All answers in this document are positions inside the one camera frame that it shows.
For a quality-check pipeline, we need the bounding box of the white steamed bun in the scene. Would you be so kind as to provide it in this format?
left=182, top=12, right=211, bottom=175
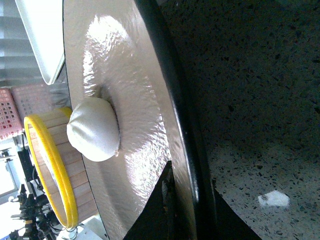
left=66, top=97, right=121, bottom=162

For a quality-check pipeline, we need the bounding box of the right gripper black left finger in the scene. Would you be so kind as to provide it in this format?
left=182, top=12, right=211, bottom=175
left=124, top=161, right=176, bottom=240

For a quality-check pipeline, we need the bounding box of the beige plate with black rim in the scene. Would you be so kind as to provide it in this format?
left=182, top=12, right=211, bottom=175
left=62, top=0, right=215, bottom=240

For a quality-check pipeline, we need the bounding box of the pink perforated storage basket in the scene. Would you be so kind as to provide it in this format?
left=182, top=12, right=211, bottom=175
left=0, top=83, right=54, bottom=140

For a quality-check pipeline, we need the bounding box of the cream bear-print serving tray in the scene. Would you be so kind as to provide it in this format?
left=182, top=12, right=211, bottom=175
left=15, top=0, right=65, bottom=85

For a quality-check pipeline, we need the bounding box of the black equipment rack with cables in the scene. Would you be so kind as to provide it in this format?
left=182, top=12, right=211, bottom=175
left=0, top=135, right=62, bottom=240

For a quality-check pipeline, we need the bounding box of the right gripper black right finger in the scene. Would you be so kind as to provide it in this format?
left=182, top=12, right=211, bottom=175
left=212, top=184, right=261, bottom=240

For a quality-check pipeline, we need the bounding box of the yellow-rimmed bamboo steamer basket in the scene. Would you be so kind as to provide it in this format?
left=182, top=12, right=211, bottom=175
left=24, top=107, right=98, bottom=229

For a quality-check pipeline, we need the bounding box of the grey-white pleated curtain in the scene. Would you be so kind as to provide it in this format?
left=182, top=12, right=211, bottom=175
left=0, top=0, right=44, bottom=87

